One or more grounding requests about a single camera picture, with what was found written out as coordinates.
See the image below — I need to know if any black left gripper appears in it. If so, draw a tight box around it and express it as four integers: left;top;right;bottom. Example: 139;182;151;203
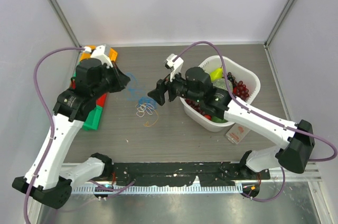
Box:
92;60;130;99

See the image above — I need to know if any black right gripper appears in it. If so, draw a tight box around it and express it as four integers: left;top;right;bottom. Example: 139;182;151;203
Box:
148;66;203;106

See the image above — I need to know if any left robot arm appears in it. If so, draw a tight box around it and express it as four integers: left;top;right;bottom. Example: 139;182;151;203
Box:
12;58;130;209

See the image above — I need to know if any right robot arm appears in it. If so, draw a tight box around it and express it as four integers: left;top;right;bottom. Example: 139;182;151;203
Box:
147;67;315;179

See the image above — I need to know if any orange storage bin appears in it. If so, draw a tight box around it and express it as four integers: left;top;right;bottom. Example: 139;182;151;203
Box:
80;45;118;62

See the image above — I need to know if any red storage bin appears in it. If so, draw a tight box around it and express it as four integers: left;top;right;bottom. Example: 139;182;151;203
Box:
70;80;107;108

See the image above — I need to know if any dark purple grape bunch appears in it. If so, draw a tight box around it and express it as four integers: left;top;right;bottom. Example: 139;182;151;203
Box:
185;99;206;116

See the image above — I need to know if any white plastic fruit basket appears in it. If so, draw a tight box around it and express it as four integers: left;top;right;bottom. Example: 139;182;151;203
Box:
180;55;260;132

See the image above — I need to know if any lower green storage bin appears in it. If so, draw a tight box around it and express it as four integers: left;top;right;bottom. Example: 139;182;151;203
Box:
82;105;103;130

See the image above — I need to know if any green lime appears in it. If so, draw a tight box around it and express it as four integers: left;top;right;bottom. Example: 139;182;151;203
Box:
211;116;228;124

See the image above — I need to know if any yellow green pear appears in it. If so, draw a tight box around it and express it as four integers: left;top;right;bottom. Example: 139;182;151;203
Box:
209;68;223;82

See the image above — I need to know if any green netted melon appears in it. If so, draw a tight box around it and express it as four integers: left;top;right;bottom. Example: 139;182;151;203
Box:
212;78;233;92

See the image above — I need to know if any black grape bunch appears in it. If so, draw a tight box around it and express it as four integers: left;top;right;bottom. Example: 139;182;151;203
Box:
227;72;237;86

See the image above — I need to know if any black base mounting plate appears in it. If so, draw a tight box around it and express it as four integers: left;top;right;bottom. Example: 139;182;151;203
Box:
92;162;270;187

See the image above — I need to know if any red grape bunch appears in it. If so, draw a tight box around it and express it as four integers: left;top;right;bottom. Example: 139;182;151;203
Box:
233;81;250;101

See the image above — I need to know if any transparent plastic card packet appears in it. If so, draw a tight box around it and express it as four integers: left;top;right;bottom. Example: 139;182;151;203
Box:
226;124;250;145

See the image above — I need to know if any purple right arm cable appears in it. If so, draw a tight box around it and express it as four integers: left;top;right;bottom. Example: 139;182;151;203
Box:
176;41;338;203

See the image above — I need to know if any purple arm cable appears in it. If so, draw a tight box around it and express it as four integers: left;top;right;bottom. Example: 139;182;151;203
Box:
176;41;338;203
23;46;137;224

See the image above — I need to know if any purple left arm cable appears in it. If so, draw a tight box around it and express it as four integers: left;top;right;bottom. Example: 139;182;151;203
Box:
23;46;137;224

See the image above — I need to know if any white slotted cable duct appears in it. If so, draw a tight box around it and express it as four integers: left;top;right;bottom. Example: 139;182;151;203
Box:
72;183;243;195

